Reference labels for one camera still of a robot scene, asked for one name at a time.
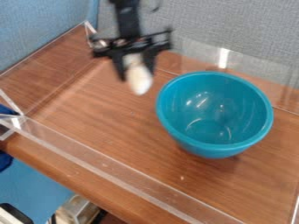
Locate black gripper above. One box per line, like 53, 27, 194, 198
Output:
90, 29, 173, 81

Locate plush mushroom toy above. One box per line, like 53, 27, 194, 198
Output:
123, 53, 153, 95

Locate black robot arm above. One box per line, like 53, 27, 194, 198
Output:
87, 0, 173, 81

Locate blue plastic bowl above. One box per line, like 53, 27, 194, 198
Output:
154, 71, 274, 158

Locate blue cloth object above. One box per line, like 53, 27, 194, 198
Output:
0, 103, 18, 172

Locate black device under table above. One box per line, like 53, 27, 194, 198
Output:
0, 203, 33, 224

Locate clear acrylic barrier wall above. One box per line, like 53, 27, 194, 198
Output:
0, 26, 299, 224

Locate metal table frame part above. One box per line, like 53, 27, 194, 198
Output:
46, 195, 98, 224

